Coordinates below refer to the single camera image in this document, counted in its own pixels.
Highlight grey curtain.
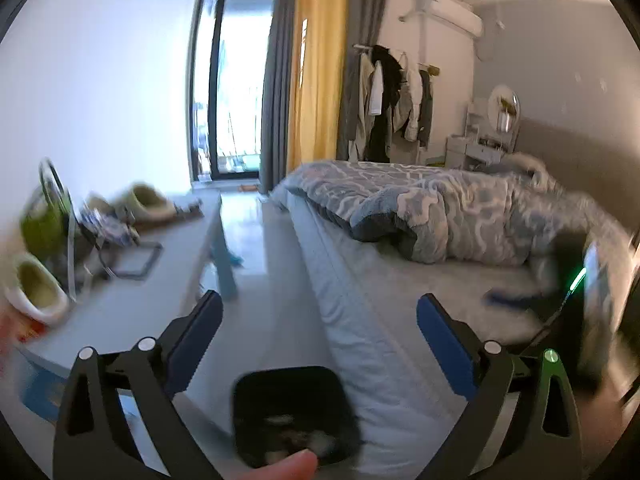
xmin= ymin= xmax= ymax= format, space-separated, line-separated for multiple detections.
xmin=260 ymin=0 xmax=301 ymax=196
xmin=337 ymin=0 xmax=391 ymax=161

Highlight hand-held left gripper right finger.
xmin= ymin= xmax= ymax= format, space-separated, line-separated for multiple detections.
xmin=416 ymin=293 xmax=583 ymax=480

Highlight blue patterned fleece blanket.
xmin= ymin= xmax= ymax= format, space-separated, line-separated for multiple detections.
xmin=272 ymin=160 xmax=601 ymax=266

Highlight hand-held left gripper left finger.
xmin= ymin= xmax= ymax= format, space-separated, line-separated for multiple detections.
xmin=52 ymin=290 xmax=224 ymax=480

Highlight black trash bin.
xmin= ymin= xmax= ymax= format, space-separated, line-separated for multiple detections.
xmin=231 ymin=366 xmax=363 ymax=468

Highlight white vanity table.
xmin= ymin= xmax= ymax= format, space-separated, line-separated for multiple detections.
xmin=445 ymin=102 xmax=518 ymax=171

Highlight grey bed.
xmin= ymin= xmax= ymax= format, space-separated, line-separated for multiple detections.
xmin=272 ymin=160 xmax=601 ymax=480

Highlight blue cardboard box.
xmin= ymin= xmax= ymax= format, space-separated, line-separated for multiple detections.
xmin=20 ymin=360 xmax=68 ymax=423

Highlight grey pillow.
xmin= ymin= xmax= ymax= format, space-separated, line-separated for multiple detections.
xmin=502 ymin=152 xmax=548 ymax=181

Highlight yellow curtain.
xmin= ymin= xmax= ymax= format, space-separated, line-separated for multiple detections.
xmin=287 ymin=0 xmax=351 ymax=173

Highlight round mirror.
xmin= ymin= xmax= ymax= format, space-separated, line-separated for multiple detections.
xmin=487 ymin=85 xmax=521 ymax=133

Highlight person's left hand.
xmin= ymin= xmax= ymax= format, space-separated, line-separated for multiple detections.
xmin=235 ymin=450 xmax=319 ymax=480

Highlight green bag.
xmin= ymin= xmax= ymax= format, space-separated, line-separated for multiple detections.
xmin=20 ymin=160 xmax=73 ymax=261

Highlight dark wooden sticks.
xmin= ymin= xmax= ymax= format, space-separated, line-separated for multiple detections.
xmin=170 ymin=197 xmax=206 ymax=218

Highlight clothes rack with clothes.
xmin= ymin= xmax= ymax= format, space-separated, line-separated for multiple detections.
xmin=345 ymin=45 xmax=441 ymax=163

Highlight grey table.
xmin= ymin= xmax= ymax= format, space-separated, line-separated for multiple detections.
xmin=20 ymin=192 xmax=238 ymax=381

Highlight grey padded headboard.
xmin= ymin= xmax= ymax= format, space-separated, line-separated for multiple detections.
xmin=515 ymin=117 xmax=640 ymax=241

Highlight green and white slipper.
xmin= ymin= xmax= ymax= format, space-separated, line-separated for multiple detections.
xmin=5 ymin=252 xmax=68 ymax=323
xmin=117 ymin=184 xmax=173 ymax=223

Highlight black framed glass door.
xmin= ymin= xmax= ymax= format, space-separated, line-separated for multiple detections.
xmin=190 ymin=0 xmax=278 ymax=181

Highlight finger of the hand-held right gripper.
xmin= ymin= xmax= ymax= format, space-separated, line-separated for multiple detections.
xmin=482 ymin=287 xmax=548 ymax=312

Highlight white air conditioner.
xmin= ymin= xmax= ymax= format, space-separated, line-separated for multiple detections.
xmin=400 ymin=0 xmax=483 ymax=38

